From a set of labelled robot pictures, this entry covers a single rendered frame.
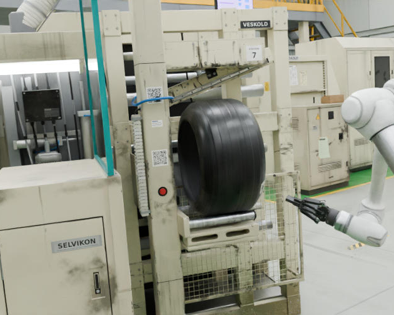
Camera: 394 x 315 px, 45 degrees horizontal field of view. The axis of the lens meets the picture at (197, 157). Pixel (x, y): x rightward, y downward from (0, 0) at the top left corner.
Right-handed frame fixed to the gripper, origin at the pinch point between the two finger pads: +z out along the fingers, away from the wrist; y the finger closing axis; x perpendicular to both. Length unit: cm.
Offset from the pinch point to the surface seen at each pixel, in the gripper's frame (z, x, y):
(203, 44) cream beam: 75, 39, -42
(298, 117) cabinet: 114, 401, 192
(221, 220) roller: 27.3, -15.6, 16.0
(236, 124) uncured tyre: 34.0, 1.5, -26.6
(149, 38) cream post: 82, -1, -55
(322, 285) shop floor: -16, 93, 143
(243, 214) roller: 20.2, -6.2, 15.1
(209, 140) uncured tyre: 40.2, -11.8, -22.3
